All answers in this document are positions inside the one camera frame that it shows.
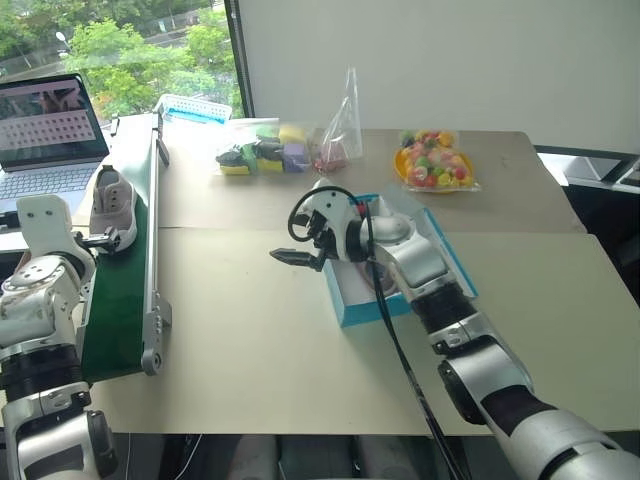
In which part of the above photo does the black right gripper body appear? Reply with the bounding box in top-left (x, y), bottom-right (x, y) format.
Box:
top-left (305, 209), bottom-right (336, 257)

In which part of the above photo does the grey white canvas shoe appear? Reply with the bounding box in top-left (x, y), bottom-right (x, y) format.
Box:
top-left (88, 164), bottom-right (139, 253)
top-left (353, 260), bottom-right (397, 292)

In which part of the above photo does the blue cardboard shoebox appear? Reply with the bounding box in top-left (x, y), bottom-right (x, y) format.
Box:
top-left (321, 181), bottom-right (480, 329)

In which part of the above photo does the green conveyor belt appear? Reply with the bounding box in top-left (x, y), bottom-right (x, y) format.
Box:
top-left (81, 112), bottom-right (174, 384)

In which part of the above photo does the plastic bag of sponges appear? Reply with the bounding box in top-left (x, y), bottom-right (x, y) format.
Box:
top-left (214, 117), bottom-right (327, 179)

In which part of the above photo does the clear plastic bag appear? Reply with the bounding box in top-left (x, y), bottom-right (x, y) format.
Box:
top-left (311, 66), bottom-right (364, 174)

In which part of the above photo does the yellow plate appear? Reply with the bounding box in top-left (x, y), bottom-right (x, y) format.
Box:
top-left (393, 146), bottom-right (475, 194)

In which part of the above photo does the grey laptop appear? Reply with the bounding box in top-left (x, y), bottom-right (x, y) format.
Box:
top-left (0, 73), bottom-right (112, 216)

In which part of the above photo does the bag of colourful candy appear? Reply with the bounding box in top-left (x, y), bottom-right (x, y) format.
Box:
top-left (396, 128), bottom-right (483, 194)

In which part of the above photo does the white blue plastic basket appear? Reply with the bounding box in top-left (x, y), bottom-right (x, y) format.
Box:
top-left (154, 93), bottom-right (234, 127)

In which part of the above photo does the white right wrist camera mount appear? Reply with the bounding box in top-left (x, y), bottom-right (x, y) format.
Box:
top-left (301, 185), bottom-right (359, 262)

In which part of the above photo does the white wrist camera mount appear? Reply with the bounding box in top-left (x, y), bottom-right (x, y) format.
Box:
top-left (301, 185), bottom-right (359, 262)
top-left (16, 195), bottom-right (76, 257)

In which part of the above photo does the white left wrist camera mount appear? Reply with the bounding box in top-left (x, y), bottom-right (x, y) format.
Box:
top-left (16, 195), bottom-right (76, 257)

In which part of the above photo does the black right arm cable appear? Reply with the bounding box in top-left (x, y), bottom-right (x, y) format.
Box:
top-left (287, 186), bottom-right (472, 480)

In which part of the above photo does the dark window frame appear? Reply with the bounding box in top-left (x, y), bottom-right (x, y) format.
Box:
top-left (223, 0), bottom-right (257, 120)

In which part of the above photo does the thin white cable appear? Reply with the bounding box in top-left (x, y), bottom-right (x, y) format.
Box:
top-left (180, 433), bottom-right (204, 475)

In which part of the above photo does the black desk frame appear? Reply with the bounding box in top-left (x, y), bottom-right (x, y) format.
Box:
top-left (532, 144), bottom-right (640, 274)

